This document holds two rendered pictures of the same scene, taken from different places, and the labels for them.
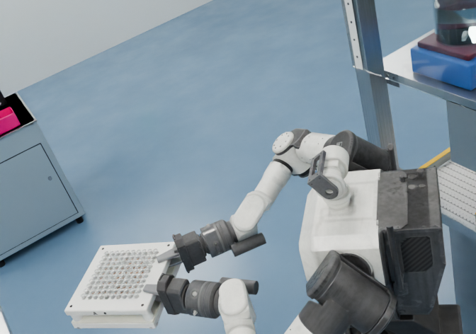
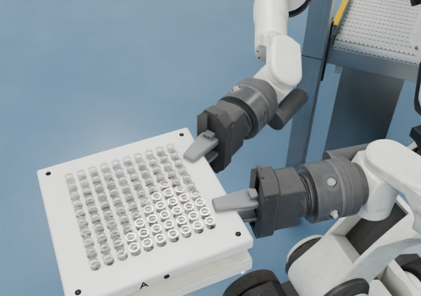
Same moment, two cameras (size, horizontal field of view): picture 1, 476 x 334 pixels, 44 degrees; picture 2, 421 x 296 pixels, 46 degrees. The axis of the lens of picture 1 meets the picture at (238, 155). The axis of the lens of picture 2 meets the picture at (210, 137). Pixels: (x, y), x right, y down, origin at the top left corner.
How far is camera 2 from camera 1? 1.18 m
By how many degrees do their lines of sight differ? 37
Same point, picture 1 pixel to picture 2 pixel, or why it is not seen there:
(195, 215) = not seen: outside the picture
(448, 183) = (367, 27)
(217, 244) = (265, 113)
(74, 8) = not seen: outside the picture
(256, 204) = (290, 46)
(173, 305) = (280, 217)
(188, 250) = (232, 131)
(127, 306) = (208, 246)
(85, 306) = (114, 280)
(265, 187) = (279, 26)
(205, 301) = (354, 187)
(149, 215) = not seen: outside the picture
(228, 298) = (406, 168)
